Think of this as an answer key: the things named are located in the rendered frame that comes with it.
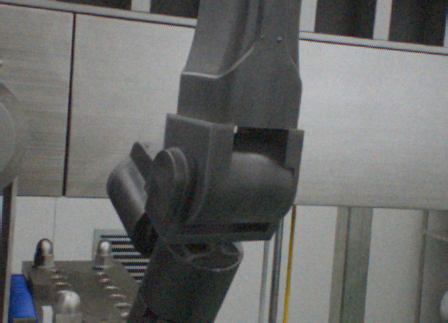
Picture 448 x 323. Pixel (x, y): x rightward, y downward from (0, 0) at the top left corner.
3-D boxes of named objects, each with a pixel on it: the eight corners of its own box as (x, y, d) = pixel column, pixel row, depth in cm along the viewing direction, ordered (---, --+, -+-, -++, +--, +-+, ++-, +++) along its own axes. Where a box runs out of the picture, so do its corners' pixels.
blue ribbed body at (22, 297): (6, 343, 87) (9, 314, 87) (0, 295, 107) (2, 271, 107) (37, 342, 88) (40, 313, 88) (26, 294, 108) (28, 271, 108)
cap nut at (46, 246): (32, 268, 116) (34, 240, 115) (30, 263, 119) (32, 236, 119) (56, 268, 117) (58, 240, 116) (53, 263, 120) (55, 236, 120)
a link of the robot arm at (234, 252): (187, 259, 43) (264, 255, 47) (146, 189, 48) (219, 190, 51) (153, 341, 47) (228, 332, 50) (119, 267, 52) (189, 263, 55)
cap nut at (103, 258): (93, 268, 119) (95, 240, 118) (89, 263, 122) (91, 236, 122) (115, 268, 120) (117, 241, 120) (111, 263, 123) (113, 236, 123)
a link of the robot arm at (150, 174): (182, 169, 41) (302, 172, 45) (116, 69, 49) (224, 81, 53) (124, 323, 46) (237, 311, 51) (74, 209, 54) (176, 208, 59)
